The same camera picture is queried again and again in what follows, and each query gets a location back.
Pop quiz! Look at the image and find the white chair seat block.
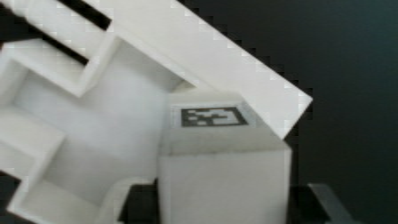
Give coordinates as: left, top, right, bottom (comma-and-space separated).
0, 0, 312, 224

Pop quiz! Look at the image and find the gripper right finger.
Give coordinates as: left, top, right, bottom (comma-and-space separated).
289, 184, 331, 224

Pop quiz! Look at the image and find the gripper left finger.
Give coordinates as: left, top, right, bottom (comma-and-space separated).
120, 184, 159, 224

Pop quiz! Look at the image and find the white small chair leg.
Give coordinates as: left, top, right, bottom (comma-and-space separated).
159, 93, 292, 224

